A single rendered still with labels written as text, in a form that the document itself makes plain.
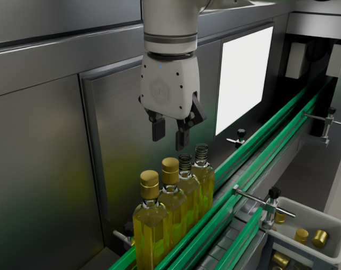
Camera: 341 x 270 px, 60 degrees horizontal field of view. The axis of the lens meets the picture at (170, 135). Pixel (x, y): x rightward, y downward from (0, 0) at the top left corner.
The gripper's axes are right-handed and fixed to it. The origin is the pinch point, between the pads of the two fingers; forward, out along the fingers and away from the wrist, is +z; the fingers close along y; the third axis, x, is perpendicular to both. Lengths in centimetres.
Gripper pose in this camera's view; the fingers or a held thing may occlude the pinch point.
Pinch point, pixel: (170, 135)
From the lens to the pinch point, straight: 55.0
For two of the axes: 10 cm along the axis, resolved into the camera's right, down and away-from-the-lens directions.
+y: 7.9, 3.0, -5.4
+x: 6.2, -3.8, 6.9
